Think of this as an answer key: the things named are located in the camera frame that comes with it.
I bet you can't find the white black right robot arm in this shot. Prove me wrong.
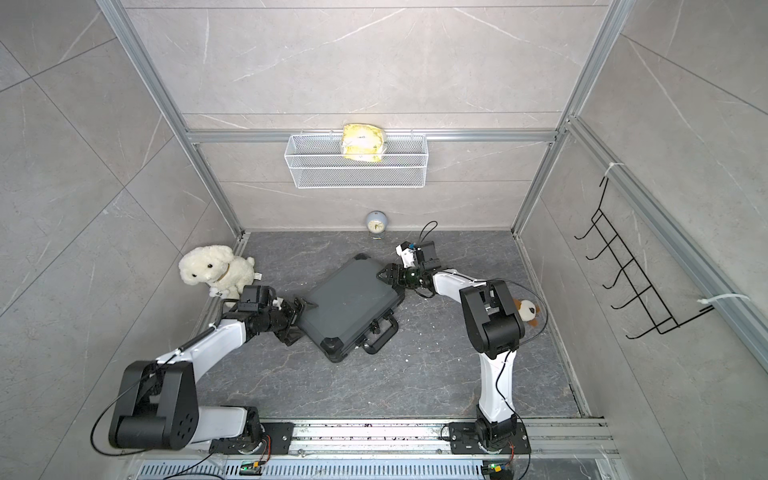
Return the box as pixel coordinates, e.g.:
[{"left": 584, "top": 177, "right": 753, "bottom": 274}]
[{"left": 377, "top": 241, "right": 539, "bottom": 452}]

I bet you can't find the white wire mesh basket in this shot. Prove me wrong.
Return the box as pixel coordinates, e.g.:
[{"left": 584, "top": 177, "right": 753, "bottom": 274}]
[{"left": 284, "top": 133, "right": 429, "bottom": 189}]

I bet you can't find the brown white plush toy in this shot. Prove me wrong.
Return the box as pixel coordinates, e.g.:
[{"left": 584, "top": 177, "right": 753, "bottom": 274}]
[{"left": 514, "top": 299, "right": 541, "bottom": 327}]

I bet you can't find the white fluffy plush sheep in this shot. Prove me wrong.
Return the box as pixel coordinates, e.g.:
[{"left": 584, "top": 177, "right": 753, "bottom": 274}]
[{"left": 178, "top": 245, "right": 262, "bottom": 300}]

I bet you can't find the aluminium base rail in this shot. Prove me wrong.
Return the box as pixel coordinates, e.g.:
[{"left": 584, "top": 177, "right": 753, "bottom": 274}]
[{"left": 110, "top": 418, "right": 629, "bottom": 479}]

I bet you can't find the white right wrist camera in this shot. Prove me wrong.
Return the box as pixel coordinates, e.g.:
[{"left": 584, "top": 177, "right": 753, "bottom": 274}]
[{"left": 396, "top": 241, "right": 417, "bottom": 268}]

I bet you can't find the grey aluminium poker case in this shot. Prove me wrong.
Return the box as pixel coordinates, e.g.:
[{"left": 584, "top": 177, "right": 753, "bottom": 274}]
[{"left": 297, "top": 253, "right": 405, "bottom": 363}]

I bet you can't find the black wire hook rack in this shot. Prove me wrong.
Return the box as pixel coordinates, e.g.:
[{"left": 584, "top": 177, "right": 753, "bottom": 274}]
[{"left": 574, "top": 175, "right": 716, "bottom": 341}]

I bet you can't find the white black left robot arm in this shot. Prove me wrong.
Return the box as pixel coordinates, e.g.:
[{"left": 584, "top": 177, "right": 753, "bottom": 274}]
[{"left": 108, "top": 285, "right": 316, "bottom": 455}]

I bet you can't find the yellow cloth bundle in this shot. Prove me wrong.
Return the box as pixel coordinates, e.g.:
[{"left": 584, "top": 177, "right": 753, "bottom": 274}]
[{"left": 341, "top": 124, "right": 387, "bottom": 163}]

